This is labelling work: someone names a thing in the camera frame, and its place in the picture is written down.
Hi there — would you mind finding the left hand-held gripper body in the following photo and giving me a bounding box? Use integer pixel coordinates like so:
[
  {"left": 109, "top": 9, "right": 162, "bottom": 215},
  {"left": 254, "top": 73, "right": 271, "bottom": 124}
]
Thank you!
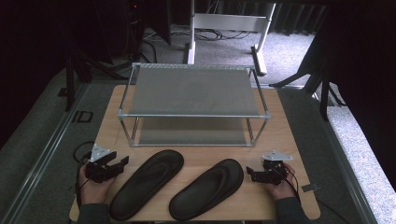
[{"left": 85, "top": 143, "right": 118, "bottom": 184}]

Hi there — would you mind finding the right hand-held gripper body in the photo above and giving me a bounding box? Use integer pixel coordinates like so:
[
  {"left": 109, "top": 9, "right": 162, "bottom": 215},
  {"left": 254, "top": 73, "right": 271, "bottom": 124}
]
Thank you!
[{"left": 262, "top": 149, "right": 293, "bottom": 186}]

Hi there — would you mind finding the black slipper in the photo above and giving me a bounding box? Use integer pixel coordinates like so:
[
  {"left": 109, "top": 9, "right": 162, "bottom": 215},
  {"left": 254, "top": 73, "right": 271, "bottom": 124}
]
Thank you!
[
  {"left": 168, "top": 158, "right": 245, "bottom": 222},
  {"left": 108, "top": 149, "right": 185, "bottom": 222}
]

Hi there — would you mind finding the grey metal shoe rack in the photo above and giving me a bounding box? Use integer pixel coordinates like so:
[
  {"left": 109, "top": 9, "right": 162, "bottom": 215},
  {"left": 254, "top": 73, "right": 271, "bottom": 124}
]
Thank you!
[{"left": 117, "top": 62, "right": 271, "bottom": 147}]

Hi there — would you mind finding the person's left hand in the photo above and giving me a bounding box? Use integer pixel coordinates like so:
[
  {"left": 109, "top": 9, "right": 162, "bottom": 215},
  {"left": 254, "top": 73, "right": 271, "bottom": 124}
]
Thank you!
[{"left": 78, "top": 163, "right": 117, "bottom": 206}]

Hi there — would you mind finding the person's right hand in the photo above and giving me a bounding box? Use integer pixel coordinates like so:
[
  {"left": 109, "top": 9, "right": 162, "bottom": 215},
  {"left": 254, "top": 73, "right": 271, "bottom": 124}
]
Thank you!
[{"left": 261, "top": 162, "right": 297, "bottom": 202}]

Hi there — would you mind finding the black metal stand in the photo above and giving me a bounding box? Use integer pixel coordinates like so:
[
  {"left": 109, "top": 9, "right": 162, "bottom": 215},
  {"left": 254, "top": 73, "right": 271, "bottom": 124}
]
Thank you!
[
  {"left": 269, "top": 55, "right": 347, "bottom": 121},
  {"left": 64, "top": 46, "right": 125, "bottom": 112}
]

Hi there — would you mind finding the black computer tower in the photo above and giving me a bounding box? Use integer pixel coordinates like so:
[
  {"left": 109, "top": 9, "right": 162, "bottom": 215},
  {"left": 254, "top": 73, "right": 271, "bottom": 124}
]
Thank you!
[{"left": 124, "top": 0, "right": 145, "bottom": 62}]

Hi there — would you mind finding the white metal stand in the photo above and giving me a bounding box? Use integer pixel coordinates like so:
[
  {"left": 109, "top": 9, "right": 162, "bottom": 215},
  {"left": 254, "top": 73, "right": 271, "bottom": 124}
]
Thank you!
[{"left": 186, "top": 0, "right": 277, "bottom": 77}]

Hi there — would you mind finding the right hand-held gripper cable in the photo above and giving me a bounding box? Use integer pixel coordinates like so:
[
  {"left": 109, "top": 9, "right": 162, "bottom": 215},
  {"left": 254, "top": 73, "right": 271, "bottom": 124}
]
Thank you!
[{"left": 271, "top": 161, "right": 303, "bottom": 204}]

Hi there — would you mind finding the hand-held gripper cable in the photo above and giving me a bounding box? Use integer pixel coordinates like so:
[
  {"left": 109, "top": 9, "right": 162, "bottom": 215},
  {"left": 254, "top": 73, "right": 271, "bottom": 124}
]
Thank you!
[
  {"left": 271, "top": 161, "right": 303, "bottom": 204},
  {"left": 75, "top": 157, "right": 92, "bottom": 208}
]

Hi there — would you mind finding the left hand-held gripper cable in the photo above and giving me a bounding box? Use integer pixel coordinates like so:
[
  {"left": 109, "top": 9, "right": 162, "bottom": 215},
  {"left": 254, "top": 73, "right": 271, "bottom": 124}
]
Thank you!
[{"left": 75, "top": 157, "right": 92, "bottom": 208}]

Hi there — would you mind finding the black looped cable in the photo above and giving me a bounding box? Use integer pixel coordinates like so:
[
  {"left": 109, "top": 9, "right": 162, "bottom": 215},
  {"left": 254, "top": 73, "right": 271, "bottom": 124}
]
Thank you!
[{"left": 72, "top": 140, "right": 95, "bottom": 163}]

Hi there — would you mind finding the metal rail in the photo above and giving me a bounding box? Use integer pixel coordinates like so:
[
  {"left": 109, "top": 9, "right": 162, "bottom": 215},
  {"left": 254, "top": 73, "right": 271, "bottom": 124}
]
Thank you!
[
  {"left": 306, "top": 92, "right": 379, "bottom": 224},
  {"left": 0, "top": 83, "right": 92, "bottom": 224}
]

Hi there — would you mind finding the bundle of black cables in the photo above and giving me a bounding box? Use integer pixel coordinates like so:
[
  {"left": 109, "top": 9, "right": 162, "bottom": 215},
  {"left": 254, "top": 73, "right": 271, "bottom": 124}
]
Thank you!
[{"left": 143, "top": 27, "right": 254, "bottom": 42}]

